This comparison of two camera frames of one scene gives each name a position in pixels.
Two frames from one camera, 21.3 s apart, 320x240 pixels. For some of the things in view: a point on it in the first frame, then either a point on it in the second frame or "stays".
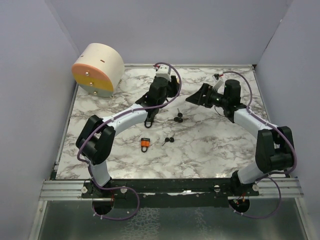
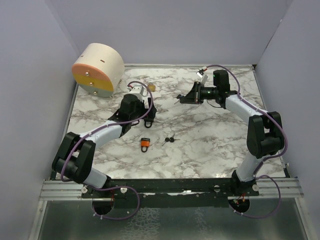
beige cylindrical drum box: x=99 y=69 stays
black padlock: x=149 y=118 stays
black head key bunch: x=179 y=118 -> x=179 y=96
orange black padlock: x=145 y=142 stays
